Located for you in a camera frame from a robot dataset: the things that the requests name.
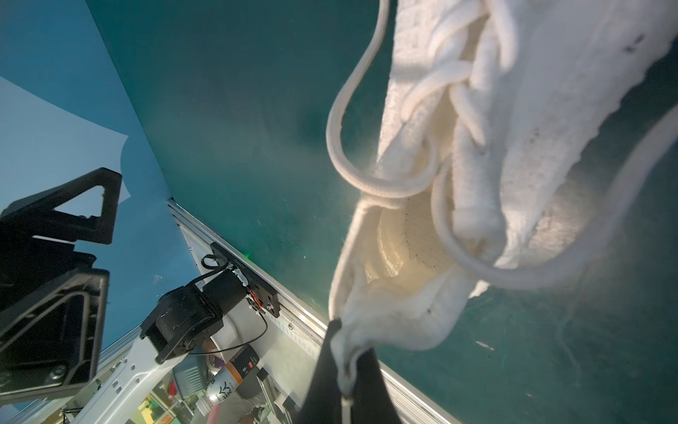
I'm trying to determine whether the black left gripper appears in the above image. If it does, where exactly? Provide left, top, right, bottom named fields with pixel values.
left=0, top=167, right=124, bottom=406

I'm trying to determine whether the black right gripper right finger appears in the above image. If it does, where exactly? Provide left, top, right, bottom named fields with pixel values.
left=351, top=349, right=402, bottom=424

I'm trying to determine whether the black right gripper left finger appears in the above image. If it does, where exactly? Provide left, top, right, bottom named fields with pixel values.
left=297, top=320, right=342, bottom=424

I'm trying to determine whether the white shoelace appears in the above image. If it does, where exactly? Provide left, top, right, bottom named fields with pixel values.
left=327, top=1, right=677, bottom=290

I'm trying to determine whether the white knit sneaker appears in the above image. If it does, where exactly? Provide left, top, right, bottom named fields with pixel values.
left=326, top=1, right=677, bottom=397

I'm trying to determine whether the orange white spray can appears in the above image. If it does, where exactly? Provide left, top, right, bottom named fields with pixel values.
left=207, top=344, right=260, bottom=405

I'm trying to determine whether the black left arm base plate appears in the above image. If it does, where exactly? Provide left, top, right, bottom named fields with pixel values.
left=210, top=242, right=281, bottom=318

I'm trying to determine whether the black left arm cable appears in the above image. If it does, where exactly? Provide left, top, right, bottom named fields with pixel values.
left=188, top=253, right=270, bottom=356

